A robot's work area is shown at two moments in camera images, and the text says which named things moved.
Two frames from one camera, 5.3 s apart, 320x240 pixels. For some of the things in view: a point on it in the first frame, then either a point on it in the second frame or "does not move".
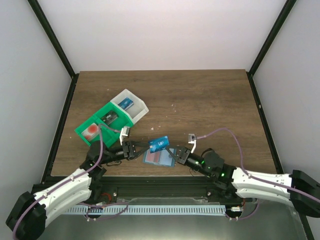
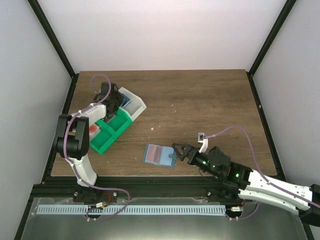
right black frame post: [284, 13] does not move
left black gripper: [128, 149] to [116, 102]
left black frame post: [38, 11] does not move
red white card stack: [91, 131] does not move
